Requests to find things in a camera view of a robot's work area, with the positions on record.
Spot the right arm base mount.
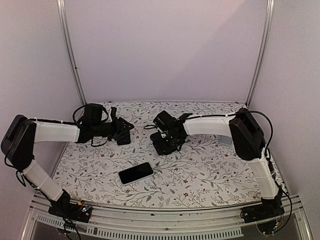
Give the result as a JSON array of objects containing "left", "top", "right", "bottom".
[{"left": 240, "top": 202, "right": 285, "bottom": 235}]

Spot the light blue cased phone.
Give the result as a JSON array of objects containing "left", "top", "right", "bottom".
[{"left": 217, "top": 135, "right": 233, "bottom": 146}]

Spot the bare black phone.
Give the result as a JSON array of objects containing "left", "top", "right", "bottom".
[{"left": 114, "top": 130, "right": 131, "bottom": 146}]

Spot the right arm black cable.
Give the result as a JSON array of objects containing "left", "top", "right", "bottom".
[{"left": 143, "top": 110, "right": 294, "bottom": 226}]

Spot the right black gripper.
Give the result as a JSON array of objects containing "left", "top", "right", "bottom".
[{"left": 152, "top": 133, "right": 185, "bottom": 156}]

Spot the front aluminium rail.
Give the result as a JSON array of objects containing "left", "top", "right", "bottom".
[{"left": 21, "top": 194, "right": 313, "bottom": 240}]

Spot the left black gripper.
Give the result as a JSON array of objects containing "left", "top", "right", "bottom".
[{"left": 92, "top": 116, "right": 135, "bottom": 142}]

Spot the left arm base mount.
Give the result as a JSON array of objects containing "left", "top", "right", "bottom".
[{"left": 48, "top": 198, "right": 92, "bottom": 223}]

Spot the floral patterned table mat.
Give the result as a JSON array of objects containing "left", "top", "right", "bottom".
[{"left": 53, "top": 102, "right": 261, "bottom": 209}]

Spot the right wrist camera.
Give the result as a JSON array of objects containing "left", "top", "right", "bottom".
[{"left": 153, "top": 110, "right": 177, "bottom": 132}]

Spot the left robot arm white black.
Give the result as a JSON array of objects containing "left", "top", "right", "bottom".
[{"left": 0, "top": 103, "right": 134, "bottom": 217}]

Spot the white cased phone on table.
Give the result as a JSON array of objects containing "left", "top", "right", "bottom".
[{"left": 118, "top": 162, "right": 154, "bottom": 185}]

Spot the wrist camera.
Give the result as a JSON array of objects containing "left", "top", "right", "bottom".
[
  {"left": 109, "top": 107, "right": 117, "bottom": 124},
  {"left": 153, "top": 110, "right": 177, "bottom": 132}
]

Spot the right aluminium frame post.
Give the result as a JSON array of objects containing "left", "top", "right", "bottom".
[{"left": 245, "top": 0, "right": 275, "bottom": 108}]

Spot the aluminium frame post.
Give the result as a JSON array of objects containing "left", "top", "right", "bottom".
[
  {"left": 56, "top": 0, "right": 87, "bottom": 105},
  {"left": 245, "top": 0, "right": 275, "bottom": 108}
]

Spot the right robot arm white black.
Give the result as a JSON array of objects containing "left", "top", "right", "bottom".
[{"left": 150, "top": 108, "right": 282, "bottom": 218}]

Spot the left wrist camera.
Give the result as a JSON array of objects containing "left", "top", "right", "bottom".
[{"left": 109, "top": 107, "right": 117, "bottom": 124}]

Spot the black cased phone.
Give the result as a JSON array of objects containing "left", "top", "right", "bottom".
[{"left": 150, "top": 132, "right": 179, "bottom": 156}]

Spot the left aluminium frame post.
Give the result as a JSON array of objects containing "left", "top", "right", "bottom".
[{"left": 56, "top": 0, "right": 87, "bottom": 105}]

